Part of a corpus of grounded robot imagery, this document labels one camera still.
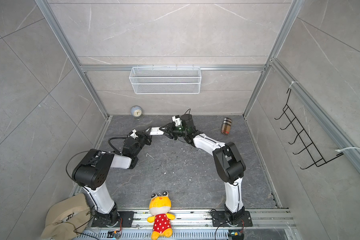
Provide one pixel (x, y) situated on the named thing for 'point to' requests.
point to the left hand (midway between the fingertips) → (152, 123)
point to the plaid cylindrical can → (226, 126)
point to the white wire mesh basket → (162, 80)
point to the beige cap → (67, 218)
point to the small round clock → (136, 111)
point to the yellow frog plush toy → (159, 206)
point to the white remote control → (155, 131)
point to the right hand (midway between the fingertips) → (159, 129)
